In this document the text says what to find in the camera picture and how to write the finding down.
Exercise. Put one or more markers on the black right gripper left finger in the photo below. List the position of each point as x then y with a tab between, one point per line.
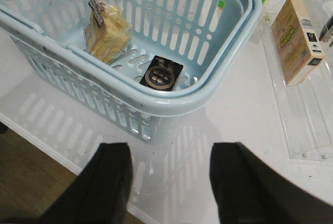
99	194

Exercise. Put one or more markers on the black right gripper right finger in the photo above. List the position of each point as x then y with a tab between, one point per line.
246	190

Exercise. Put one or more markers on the black tissue pack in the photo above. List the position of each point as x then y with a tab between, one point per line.
161	74

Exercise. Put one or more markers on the bagged sliced bread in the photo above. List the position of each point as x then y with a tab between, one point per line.
108	33

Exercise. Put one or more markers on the light blue plastic basket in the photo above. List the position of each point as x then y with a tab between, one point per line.
202	35

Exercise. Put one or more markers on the clear acrylic shelf right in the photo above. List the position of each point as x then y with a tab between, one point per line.
305	109

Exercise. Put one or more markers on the beige snack box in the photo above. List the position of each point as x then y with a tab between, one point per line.
296	42

